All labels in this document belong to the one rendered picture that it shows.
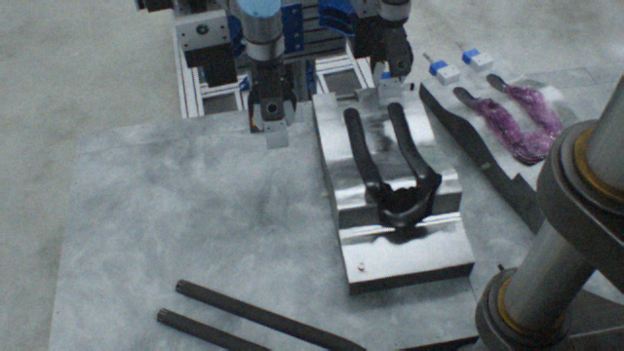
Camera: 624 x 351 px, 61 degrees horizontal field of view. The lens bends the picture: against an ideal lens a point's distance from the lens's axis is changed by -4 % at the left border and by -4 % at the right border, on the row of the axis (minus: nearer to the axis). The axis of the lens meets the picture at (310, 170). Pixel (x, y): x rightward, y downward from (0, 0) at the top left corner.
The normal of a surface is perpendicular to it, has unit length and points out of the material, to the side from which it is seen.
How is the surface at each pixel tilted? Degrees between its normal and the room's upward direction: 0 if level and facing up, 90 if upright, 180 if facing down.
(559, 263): 90
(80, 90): 0
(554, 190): 90
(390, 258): 0
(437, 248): 0
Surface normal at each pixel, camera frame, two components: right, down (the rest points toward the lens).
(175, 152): -0.04, -0.61
